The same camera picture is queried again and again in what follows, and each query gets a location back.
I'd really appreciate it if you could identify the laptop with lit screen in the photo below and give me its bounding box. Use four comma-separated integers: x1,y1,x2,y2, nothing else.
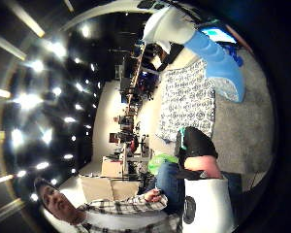
198,24,239,46

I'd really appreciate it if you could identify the the person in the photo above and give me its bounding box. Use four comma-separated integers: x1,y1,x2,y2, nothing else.
33,161,243,233

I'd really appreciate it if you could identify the group of round ceiling lamps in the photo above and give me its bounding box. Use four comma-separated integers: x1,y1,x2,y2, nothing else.
9,22,103,199

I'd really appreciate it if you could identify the long wooden shelf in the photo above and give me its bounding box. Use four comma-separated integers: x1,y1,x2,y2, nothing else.
124,43,147,116

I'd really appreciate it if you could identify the cardboard box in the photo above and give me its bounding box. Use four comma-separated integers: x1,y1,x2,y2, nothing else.
110,180,142,202
101,156,124,179
80,175,114,204

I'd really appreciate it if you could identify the black and white patterned cloth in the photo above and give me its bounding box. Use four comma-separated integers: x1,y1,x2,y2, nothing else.
156,59,217,144

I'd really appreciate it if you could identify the green bag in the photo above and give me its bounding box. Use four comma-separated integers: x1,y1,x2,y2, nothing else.
147,152,179,176

